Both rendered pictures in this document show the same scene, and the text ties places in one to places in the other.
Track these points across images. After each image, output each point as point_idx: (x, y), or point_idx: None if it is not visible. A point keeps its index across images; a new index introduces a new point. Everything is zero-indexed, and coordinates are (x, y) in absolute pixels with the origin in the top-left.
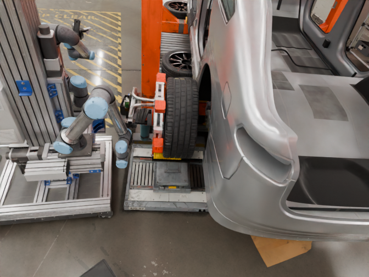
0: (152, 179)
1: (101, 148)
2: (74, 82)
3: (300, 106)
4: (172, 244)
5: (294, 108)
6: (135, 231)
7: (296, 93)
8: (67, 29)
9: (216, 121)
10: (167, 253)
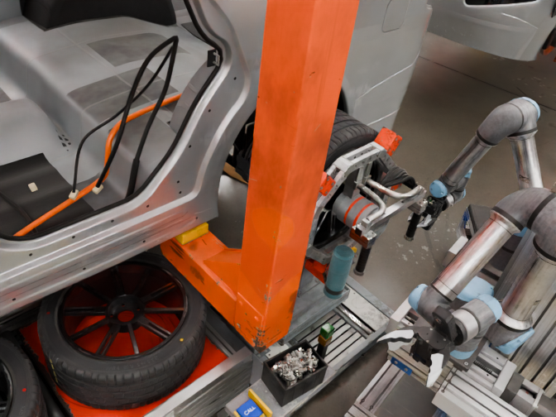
0: (326, 318)
1: (461, 243)
2: (486, 281)
3: (184, 59)
4: (370, 254)
5: (195, 64)
6: (400, 294)
7: (151, 64)
8: (531, 187)
9: (376, 61)
10: (383, 253)
